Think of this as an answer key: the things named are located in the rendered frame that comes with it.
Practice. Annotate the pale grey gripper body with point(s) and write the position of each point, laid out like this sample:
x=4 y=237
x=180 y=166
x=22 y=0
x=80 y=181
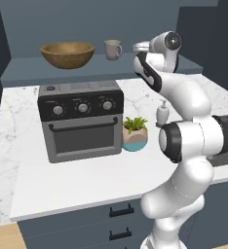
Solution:
x=142 y=47

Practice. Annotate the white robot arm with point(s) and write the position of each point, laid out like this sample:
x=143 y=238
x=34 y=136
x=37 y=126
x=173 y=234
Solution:
x=187 y=97

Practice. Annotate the blue-grey base cabinet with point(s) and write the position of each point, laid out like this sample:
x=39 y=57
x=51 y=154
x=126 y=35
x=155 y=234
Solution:
x=70 y=230

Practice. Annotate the pale pink mug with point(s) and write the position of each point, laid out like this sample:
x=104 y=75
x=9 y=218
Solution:
x=111 y=50

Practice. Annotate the grey oven knob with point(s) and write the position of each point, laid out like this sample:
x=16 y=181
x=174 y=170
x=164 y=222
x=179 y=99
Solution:
x=57 y=110
x=83 y=107
x=107 y=104

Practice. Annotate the white soap dispenser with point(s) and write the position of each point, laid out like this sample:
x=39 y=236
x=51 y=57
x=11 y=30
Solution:
x=162 y=114

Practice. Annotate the brown wooden bowl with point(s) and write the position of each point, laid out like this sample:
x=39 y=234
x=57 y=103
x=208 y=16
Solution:
x=67 y=56

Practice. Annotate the grey toaster oven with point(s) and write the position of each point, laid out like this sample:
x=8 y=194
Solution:
x=80 y=94

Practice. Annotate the green plant in pot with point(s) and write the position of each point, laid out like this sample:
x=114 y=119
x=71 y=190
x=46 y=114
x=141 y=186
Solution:
x=135 y=136

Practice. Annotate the grey toaster oven door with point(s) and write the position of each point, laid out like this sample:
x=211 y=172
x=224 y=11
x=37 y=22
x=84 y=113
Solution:
x=83 y=142

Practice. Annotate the dark blue wall cabinet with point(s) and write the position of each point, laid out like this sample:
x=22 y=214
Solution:
x=210 y=42

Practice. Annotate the blue-grey wall shelf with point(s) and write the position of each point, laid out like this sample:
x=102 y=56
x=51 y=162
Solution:
x=31 y=73

